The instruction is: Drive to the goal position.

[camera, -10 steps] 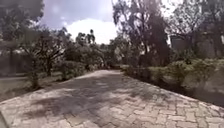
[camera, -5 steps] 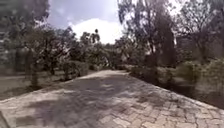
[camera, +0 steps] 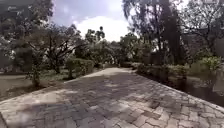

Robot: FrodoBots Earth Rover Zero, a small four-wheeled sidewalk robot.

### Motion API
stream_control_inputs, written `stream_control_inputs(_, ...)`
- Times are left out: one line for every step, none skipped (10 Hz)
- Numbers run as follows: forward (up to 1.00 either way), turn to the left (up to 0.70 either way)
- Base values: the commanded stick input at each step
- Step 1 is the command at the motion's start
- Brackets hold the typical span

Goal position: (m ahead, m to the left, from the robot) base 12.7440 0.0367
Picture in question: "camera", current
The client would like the low green hedge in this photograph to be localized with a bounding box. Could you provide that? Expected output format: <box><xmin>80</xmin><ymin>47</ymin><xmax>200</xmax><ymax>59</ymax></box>
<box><xmin>131</xmin><ymin>62</ymin><xmax>191</xmax><ymax>84</ymax></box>
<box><xmin>64</xmin><ymin>58</ymin><xmax>96</xmax><ymax>79</ymax></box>

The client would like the red brick path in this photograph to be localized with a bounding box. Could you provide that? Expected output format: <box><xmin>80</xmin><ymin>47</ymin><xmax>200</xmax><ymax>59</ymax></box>
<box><xmin>0</xmin><ymin>67</ymin><xmax>224</xmax><ymax>128</ymax></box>

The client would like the building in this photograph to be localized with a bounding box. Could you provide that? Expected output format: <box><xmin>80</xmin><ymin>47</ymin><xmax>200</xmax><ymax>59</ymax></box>
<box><xmin>181</xmin><ymin>31</ymin><xmax>224</xmax><ymax>59</ymax></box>

